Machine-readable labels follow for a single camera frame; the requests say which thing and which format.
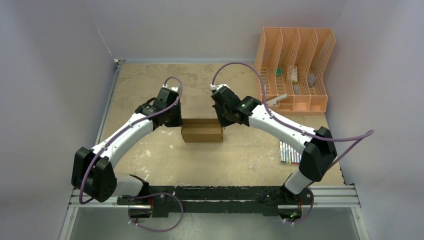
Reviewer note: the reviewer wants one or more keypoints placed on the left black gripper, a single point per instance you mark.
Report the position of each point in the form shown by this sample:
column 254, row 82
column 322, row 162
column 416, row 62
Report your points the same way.
column 179, row 121

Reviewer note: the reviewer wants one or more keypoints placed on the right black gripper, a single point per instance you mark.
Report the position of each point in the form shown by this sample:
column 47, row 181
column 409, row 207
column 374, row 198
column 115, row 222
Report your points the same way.
column 222, row 117

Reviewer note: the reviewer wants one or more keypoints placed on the brown cardboard box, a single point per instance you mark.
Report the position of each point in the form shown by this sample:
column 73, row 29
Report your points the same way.
column 202, row 130

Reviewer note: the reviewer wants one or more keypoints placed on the pack of coloured markers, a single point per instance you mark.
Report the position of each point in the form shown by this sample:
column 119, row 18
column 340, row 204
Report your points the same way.
column 288, row 155

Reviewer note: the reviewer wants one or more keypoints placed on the orange plastic file organizer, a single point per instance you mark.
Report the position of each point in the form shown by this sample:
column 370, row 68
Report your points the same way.
column 292, row 62

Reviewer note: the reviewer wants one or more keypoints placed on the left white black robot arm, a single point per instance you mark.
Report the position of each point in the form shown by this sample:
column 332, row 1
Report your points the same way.
column 93, row 168

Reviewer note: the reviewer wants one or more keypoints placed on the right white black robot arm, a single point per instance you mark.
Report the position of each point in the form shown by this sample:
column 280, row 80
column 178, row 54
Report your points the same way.
column 317, row 154

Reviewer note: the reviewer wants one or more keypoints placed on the small carton box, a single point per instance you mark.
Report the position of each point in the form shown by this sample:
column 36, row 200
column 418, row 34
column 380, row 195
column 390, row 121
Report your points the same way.
column 294, row 75

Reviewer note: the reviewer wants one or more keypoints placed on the white tool in organizer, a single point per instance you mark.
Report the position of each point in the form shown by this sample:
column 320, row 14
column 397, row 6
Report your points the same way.
column 274, row 101

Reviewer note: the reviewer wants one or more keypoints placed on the green object in organizer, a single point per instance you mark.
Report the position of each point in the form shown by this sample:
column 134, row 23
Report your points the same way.
column 278, row 71

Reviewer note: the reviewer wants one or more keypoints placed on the small clear tube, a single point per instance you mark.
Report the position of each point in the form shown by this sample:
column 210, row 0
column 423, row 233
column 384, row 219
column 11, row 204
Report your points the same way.
column 296, row 89

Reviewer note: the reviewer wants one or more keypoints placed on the grey round container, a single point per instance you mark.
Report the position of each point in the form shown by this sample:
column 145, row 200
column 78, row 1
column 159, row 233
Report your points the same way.
column 311, row 79

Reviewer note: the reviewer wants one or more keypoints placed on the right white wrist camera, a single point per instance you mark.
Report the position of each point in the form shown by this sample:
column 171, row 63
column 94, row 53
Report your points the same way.
column 214, row 87

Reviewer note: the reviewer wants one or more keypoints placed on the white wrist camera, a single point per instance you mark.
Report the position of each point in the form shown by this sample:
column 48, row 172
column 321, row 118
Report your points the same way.
column 214, row 87
column 172, row 88

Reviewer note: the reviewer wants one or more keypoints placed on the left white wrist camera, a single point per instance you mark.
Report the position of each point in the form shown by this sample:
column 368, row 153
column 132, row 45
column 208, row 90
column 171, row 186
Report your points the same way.
column 172, row 88

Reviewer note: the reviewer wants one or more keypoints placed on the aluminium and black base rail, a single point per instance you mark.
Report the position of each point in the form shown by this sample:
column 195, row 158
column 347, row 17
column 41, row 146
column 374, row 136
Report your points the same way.
column 270, row 201

